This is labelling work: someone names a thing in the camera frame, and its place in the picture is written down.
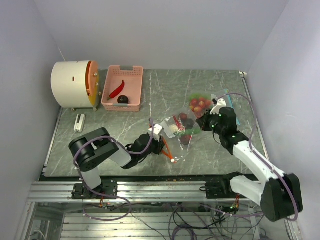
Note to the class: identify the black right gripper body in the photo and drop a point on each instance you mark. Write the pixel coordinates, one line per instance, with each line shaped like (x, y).
(213, 121)

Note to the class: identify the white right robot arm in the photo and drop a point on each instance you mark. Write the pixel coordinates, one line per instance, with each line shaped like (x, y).
(278, 194)

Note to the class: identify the white fake mushroom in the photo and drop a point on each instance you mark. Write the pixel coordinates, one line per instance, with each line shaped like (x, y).
(174, 128)

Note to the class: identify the small white rectangular device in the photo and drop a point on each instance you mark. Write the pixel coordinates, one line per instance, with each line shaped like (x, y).
(79, 123)

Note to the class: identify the blue zip bag with strawberries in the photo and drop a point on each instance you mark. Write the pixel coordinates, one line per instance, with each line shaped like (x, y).
(200, 102)

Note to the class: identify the orange zip bag with vegetables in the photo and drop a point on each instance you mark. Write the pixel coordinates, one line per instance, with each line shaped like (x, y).
(177, 145)

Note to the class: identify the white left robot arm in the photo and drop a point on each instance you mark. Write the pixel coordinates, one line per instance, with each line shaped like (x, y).
(92, 149)

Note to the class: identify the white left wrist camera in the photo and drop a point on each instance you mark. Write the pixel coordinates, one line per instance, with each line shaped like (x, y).
(157, 131)

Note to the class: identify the red fake chili pepper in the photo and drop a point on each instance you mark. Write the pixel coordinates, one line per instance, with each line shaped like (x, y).
(117, 91)

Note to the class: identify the round white drawer organizer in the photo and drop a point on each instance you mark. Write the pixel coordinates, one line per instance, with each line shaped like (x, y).
(75, 84)

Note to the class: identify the aluminium frame rail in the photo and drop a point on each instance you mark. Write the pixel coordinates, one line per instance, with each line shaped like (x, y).
(135, 192)

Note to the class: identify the pink perforated plastic basket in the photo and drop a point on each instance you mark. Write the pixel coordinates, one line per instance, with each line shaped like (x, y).
(133, 77)

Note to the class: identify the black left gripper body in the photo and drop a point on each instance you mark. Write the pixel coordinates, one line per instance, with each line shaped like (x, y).
(156, 146)

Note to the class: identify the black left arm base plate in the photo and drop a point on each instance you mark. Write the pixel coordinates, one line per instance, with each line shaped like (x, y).
(106, 190)

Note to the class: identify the dark purple fake plum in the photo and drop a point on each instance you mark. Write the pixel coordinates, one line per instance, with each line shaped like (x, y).
(122, 99)

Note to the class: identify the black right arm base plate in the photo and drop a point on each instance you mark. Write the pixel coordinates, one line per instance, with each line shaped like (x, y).
(217, 190)

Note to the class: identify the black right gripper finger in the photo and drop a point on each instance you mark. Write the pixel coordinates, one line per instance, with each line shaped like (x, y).
(202, 120)
(204, 127)

